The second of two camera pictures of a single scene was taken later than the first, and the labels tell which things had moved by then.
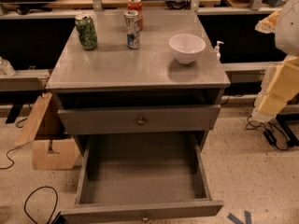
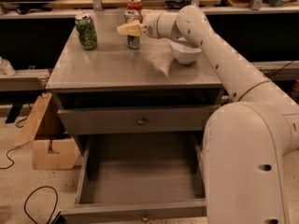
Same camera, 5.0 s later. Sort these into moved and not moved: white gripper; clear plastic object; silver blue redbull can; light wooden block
Moved: white gripper
Not moved: silver blue redbull can; light wooden block; clear plastic object
